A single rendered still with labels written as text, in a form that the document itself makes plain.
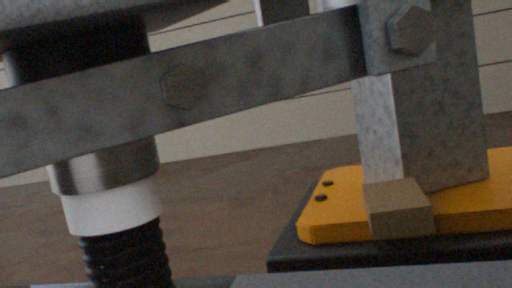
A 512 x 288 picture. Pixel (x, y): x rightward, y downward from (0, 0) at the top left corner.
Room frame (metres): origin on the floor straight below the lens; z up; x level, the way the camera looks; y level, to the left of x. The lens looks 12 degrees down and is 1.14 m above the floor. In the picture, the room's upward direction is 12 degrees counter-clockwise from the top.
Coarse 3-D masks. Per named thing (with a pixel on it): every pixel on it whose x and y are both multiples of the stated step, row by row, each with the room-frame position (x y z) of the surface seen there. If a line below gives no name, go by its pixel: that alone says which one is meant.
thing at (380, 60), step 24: (264, 0) 0.54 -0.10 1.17; (288, 0) 0.54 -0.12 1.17; (360, 0) 0.39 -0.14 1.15; (384, 0) 0.39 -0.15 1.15; (408, 0) 0.40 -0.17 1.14; (264, 24) 0.54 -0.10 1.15; (360, 24) 0.40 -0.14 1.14; (384, 24) 0.39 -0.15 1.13; (384, 48) 0.39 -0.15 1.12; (432, 48) 0.40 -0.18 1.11; (384, 72) 0.39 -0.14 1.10
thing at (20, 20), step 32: (0, 0) 0.30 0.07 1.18; (32, 0) 0.31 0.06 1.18; (64, 0) 0.31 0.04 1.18; (96, 0) 0.32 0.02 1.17; (128, 0) 0.32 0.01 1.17; (160, 0) 0.33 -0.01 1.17; (192, 0) 0.34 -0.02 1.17; (224, 0) 0.36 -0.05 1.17; (0, 32) 0.31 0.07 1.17; (32, 32) 0.32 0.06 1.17; (64, 32) 0.35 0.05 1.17; (96, 32) 0.38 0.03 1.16; (128, 32) 0.39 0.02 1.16; (32, 64) 0.38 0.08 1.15; (64, 64) 0.37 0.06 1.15; (96, 64) 0.38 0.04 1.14
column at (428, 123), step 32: (448, 0) 1.15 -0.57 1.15; (448, 32) 1.15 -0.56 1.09; (448, 64) 1.15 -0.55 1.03; (352, 96) 1.32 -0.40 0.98; (384, 96) 1.17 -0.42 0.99; (416, 96) 1.14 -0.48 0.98; (448, 96) 1.15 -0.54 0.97; (480, 96) 1.16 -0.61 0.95; (384, 128) 1.19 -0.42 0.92; (416, 128) 1.14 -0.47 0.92; (448, 128) 1.15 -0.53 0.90; (480, 128) 1.16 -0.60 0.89; (384, 160) 1.21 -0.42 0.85; (416, 160) 1.14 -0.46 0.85; (448, 160) 1.15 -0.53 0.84; (480, 160) 1.16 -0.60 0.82
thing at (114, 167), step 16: (128, 144) 0.39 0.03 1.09; (144, 144) 0.40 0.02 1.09; (80, 160) 0.38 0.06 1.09; (96, 160) 0.38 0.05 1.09; (112, 160) 0.38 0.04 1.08; (128, 160) 0.39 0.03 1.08; (144, 160) 0.40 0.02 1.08; (48, 176) 0.41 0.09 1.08; (64, 176) 0.39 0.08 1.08; (80, 176) 0.38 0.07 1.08; (96, 176) 0.38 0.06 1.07; (112, 176) 0.38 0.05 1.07; (128, 176) 0.39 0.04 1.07; (144, 176) 0.40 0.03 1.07; (64, 192) 0.39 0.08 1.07; (80, 192) 0.39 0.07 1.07
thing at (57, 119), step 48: (192, 48) 0.38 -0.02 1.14; (240, 48) 0.39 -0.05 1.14; (288, 48) 0.40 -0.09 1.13; (336, 48) 0.41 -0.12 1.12; (0, 96) 0.35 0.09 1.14; (48, 96) 0.36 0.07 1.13; (96, 96) 0.36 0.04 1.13; (144, 96) 0.37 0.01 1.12; (192, 96) 0.37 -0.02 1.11; (240, 96) 0.39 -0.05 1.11; (288, 96) 0.40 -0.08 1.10; (0, 144) 0.35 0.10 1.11; (48, 144) 0.35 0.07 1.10; (96, 144) 0.36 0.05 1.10
